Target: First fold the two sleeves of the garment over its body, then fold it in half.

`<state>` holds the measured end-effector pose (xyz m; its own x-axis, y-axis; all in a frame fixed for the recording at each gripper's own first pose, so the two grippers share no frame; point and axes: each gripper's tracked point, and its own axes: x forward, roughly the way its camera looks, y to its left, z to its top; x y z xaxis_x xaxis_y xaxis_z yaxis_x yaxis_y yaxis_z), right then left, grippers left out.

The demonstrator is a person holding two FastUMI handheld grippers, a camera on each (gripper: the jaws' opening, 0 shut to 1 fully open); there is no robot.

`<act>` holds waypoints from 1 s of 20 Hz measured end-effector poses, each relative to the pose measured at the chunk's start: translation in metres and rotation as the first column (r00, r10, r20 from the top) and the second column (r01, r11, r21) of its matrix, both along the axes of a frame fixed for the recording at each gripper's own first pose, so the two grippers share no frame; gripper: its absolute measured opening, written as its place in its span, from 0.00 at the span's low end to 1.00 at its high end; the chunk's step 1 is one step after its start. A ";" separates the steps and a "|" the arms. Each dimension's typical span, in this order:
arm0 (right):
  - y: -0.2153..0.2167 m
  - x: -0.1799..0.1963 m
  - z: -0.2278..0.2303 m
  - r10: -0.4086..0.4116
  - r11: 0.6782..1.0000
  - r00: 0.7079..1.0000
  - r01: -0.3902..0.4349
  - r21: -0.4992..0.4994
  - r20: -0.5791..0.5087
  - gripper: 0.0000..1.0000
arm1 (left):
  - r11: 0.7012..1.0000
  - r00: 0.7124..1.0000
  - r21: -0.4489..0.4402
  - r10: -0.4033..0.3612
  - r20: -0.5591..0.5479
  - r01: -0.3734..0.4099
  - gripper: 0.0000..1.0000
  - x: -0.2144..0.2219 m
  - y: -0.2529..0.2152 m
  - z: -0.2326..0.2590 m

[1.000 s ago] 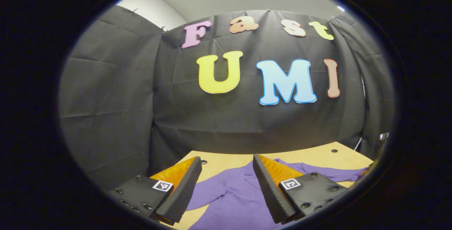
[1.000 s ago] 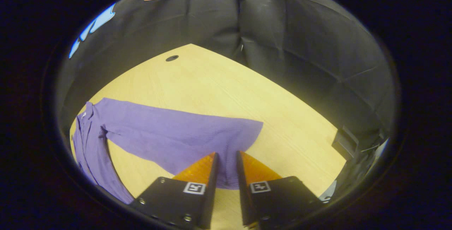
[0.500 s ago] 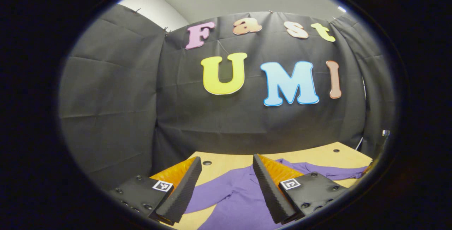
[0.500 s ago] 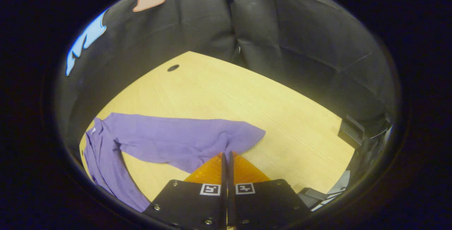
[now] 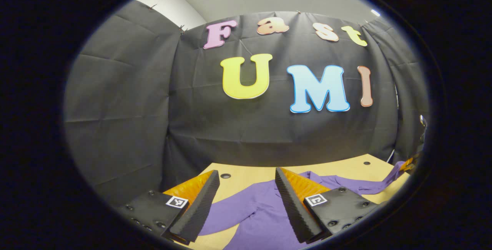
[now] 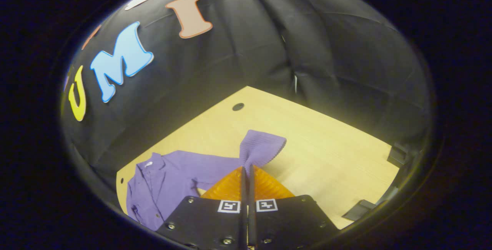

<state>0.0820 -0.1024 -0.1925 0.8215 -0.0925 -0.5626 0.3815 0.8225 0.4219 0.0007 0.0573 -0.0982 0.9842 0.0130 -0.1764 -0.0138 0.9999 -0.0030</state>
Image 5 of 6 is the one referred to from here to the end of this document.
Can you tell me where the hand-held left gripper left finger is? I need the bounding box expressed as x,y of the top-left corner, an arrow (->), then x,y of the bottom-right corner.
115,169 -> 221,246

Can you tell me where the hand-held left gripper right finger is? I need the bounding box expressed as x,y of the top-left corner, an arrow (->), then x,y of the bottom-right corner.
274,167 -> 387,244

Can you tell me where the purple knit cardigan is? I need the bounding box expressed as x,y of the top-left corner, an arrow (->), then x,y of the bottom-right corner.
198,161 -> 406,250

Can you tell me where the black backdrop cloth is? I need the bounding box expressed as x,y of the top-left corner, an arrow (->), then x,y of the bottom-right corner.
63,0 -> 429,208

